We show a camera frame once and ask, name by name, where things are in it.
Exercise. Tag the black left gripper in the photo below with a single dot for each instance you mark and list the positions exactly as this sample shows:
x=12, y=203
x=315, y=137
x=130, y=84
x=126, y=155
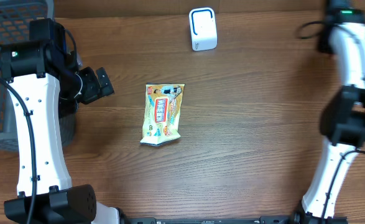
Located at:
x=96, y=89

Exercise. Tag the yellow wet wipes packet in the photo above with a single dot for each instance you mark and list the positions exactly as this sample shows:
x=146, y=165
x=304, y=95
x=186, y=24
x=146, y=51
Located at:
x=162, y=113

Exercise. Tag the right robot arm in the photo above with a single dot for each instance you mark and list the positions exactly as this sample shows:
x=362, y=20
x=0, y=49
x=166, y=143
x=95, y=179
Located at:
x=342, y=122

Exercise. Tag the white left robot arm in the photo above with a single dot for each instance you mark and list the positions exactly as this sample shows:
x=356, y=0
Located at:
x=46, y=84

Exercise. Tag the white barcode scanner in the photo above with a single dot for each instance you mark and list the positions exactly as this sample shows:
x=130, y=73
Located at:
x=203, y=29

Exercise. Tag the dark grey plastic basket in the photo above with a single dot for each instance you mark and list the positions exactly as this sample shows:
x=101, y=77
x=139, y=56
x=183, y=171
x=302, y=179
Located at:
x=15, y=17

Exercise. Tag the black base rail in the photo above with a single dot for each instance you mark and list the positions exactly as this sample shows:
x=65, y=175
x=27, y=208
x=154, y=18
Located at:
x=261, y=220

